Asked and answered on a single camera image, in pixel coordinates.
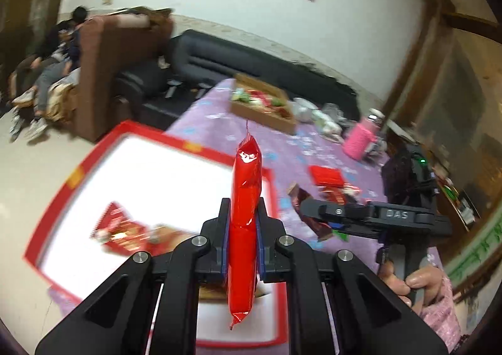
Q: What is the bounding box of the large red biscuit packet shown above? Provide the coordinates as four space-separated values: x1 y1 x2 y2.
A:
309 166 345 188

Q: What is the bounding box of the pink patterned sleeve forearm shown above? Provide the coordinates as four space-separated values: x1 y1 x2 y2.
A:
419 275 461 353

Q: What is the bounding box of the grey white ceramic mug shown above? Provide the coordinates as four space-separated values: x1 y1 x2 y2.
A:
292 98 318 123

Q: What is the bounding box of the red snack packet in lid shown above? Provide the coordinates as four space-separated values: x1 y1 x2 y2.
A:
91 202 194 257

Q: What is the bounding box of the seated person in background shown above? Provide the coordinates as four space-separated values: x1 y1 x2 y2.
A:
12 6 88 142

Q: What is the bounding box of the person right hand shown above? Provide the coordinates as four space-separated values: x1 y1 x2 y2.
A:
378 261 445 315

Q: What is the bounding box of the red white patterned snack packet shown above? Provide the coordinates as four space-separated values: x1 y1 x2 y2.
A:
321 184 361 205

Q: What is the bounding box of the pink knitted sleeve bottle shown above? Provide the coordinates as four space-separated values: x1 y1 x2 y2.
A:
342 109 385 161

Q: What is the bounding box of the brown cardboard snack box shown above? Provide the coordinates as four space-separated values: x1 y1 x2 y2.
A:
229 74 297 135

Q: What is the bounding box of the brown armchair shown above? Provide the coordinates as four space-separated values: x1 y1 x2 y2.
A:
73 8 174 143

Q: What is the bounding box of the long red snack packet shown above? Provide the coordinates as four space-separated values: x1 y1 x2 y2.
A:
227 134 262 327

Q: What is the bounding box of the purple floral tablecloth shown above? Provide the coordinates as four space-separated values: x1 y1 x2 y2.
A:
47 78 440 355

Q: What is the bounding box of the black leather sofa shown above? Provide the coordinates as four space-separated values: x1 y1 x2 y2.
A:
111 30 361 130

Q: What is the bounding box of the red gift box lid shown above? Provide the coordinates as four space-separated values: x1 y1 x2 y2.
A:
24 119 291 348

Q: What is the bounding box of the red gold snack packet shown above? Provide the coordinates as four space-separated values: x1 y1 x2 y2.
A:
288 183 334 241

